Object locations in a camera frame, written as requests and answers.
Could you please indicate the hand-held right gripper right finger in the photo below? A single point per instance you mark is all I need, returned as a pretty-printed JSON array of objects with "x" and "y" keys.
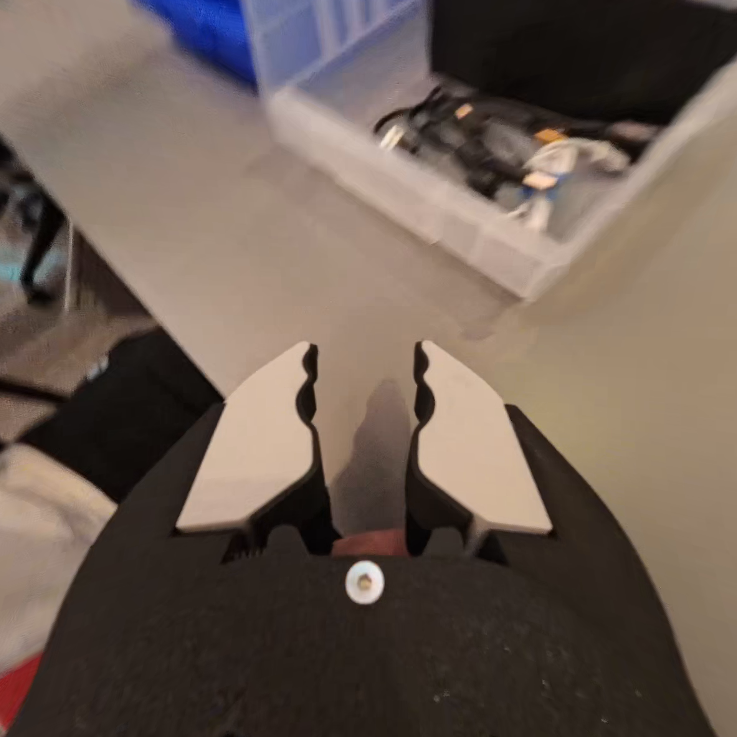
[{"x": 478, "y": 460}]

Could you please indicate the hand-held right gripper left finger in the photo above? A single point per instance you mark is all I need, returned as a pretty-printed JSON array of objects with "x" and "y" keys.
[{"x": 253, "y": 460}]

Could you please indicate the clear plastic bin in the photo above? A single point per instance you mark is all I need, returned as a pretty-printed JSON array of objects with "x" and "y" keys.
[{"x": 437, "y": 213}]

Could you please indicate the blue plastic bin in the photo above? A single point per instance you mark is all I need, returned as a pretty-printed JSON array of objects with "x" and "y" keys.
[{"x": 207, "y": 29}]

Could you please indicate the grey desk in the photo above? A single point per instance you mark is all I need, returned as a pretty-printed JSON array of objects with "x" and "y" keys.
[{"x": 201, "y": 201}]

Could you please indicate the person's dark pants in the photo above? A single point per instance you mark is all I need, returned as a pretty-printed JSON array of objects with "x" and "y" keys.
[{"x": 126, "y": 414}]

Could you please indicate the person's white shirt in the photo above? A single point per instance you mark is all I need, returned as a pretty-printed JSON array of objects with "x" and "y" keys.
[{"x": 46, "y": 547}]

